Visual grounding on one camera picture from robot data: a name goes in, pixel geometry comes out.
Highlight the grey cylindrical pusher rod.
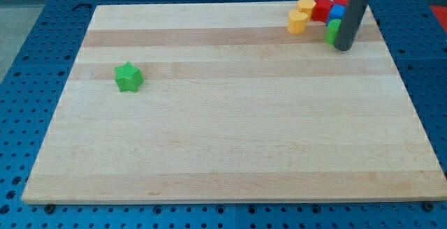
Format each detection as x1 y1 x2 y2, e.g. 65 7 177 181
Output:
334 0 369 51

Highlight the green star block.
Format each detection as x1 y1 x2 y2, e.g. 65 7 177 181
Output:
114 62 144 92

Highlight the red star block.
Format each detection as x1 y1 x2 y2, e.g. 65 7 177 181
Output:
312 0 334 23

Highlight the blue cube block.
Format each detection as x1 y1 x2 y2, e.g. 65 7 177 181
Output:
326 4 346 25

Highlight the green cylinder block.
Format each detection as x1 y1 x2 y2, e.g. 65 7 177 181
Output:
325 19 342 45

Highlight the yellow hexagon block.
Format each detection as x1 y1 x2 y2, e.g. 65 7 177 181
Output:
296 0 316 20

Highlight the yellow heart block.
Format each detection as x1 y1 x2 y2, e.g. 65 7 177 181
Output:
287 9 309 34

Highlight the wooden board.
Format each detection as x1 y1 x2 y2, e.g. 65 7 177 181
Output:
22 1 446 205

